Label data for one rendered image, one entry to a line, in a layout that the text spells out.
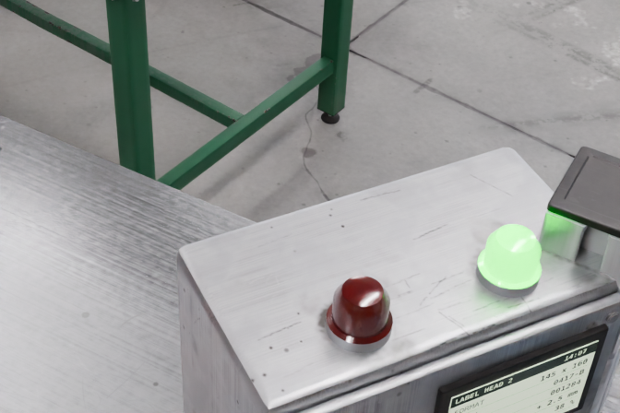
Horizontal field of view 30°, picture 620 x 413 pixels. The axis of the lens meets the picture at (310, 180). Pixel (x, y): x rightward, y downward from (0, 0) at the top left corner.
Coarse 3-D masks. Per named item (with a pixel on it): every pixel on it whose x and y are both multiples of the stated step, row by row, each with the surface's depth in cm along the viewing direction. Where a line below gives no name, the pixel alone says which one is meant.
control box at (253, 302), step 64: (384, 192) 51; (448, 192) 51; (512, 192) 52; (192, 256) 48; (256, 256) 48; (320, 256) 48; (384, 256) 48; (448, 256) 48; (192, 320) 49; (256, 320) 45; (320, 320) 46; (448, 320) 46; (512, 320) 46; (576, 320) 47; (192, 384) 52; (256, 384) 43; (320, 384) 43; (384, 384) 44
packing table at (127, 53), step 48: (0, 0) 290; (144, 0) 204; (336, 0) 263; (96, 48) 275; (144, 48) 210; (336, 48) 272; (144, 96) 217; (192, 96) 262; (288, 96) 264; (336, 96) 281; (144, 144) 224
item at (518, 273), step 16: (512, 224) 47; (496, 240) 46; (512, 240) 46; (528, 240) 46; (480, 256) 48; (496, 256) 46; (512, 256) 46; (528, 256) 46; (480, 272) 47; (496, 272) 47; (512, 272) 46; (528, 272) 46; (496, 288) 47; (512, 288) 47; (528, 288) 47
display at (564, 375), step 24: (576, 336) 48; (600, 336) 48; (528, 360) 47; (552, 360) 48; (576, 360) 48; (456, 384) 46; (480, 384) 46; (504, 384) 47; (528, 384) 48; (552, 384) 49; (576, 384) 50; (456, 408) 46; (480, 408) 47; (504, 408) 48; (528, 408) 49; (552, 408) 50; (576, 408) 52
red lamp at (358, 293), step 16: (352, 288) 44; (368, 288) 44; (384, 288) 44; (336, 304) 44; (352, 304) 43; (368, 304) 43; (384, 304) 44; (336, 320) 44; (352, 320) 44; (368, 320) 43; (384, 320) 44; (336, 336) 44; (352, 336) 44; (368, 336) 44; (384, 336) 44
